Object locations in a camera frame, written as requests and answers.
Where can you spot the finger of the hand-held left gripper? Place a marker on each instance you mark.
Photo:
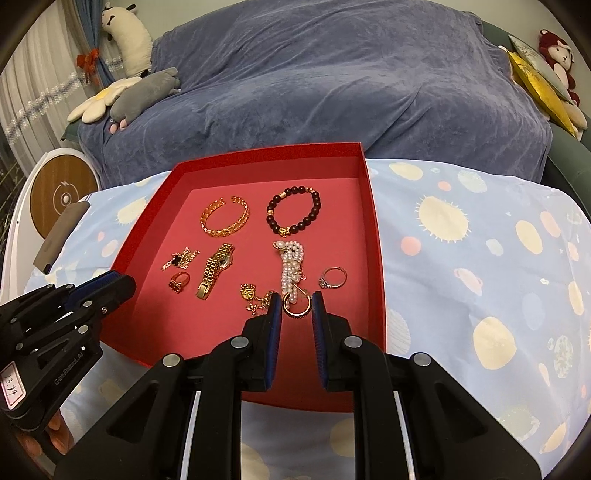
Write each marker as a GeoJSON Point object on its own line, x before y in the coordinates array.
{"type": "Point", "coordinates": [94, 284]}
{"type": "Point", "coordinates": [117, 293]}

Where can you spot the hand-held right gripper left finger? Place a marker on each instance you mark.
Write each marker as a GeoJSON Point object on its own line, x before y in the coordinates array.
{"type": "Point", "coordinates": [276, 323]}

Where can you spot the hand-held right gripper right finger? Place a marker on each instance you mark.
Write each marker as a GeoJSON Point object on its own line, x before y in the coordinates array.
{"type": "Point", "coordinates": [317, 323]}

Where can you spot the gold hoop earring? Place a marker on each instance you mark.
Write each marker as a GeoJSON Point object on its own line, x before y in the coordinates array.
{"type": "Point", "coordinates": [295, 314]}

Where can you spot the gold link watch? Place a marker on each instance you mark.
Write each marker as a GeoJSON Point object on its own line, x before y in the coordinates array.
{"type": "Point", "coordinates": [212, 272]}

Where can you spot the red shallow box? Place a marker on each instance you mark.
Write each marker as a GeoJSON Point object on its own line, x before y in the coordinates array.
{"type": "Point", "coordinates": [258, 207]}

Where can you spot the person's left hand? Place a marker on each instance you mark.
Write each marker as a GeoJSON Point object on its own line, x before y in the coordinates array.
{"type": "Point", "coordinates": [51, 438]}

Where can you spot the brown notebook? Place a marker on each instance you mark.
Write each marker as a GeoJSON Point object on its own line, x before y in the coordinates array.
{"type": "Point", "coordinates": [60, 230]}

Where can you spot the planet print blue tablecloth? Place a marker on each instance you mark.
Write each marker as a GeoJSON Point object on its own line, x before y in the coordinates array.
{"type": "Point", "coordinates": [461, 277]}

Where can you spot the cream flower pillow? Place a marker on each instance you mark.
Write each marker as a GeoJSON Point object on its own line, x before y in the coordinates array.
{"type": "Point", "coordinates": [97, 104]}

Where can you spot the white curtain with sparkly trim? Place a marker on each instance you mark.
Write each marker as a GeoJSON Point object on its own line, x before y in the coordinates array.
{"type": "Point", "coordinates": [37, 101]}

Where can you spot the grey plush animal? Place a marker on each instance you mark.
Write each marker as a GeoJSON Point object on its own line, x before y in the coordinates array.
{"type": "Point", "coordinates": [138, 94]}

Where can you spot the blue curtain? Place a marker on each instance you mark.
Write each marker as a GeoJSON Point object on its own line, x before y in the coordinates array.
{"type": "Point", "coordinates": [102, 71]}

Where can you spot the red bow tieback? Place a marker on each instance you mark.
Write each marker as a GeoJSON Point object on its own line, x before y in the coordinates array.
{"type": "Point", "coordinates": [87, 60]}

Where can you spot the blue velvet sofa blanket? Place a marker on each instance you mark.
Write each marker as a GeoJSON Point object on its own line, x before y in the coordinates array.
{"type": "Point", "coordinates": [323, 92]}

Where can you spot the white alpaca plush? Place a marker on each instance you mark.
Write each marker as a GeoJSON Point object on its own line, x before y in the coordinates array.
{"type": "Point", "coordinates": [131, 41]}

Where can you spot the green sofa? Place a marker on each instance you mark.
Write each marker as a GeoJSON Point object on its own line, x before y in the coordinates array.
{"type": "Point", "coordinates": [568, 157]}

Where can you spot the gold cushion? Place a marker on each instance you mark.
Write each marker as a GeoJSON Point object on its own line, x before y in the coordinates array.
{"type": "Point", "coordinates": [540, 87]}

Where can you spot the cream cushion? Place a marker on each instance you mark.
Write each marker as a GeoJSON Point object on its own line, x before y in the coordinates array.
{"type": "Point", "coordinates": [575, 117]}

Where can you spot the silver cushion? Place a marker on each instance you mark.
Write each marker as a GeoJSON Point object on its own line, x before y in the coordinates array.
{"type": "Point", "coordinates": [535, 57]}

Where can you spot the red monkey plush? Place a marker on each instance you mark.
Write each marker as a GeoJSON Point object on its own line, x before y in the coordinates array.
{"type": "Point", "coordinates": [561, 55]}

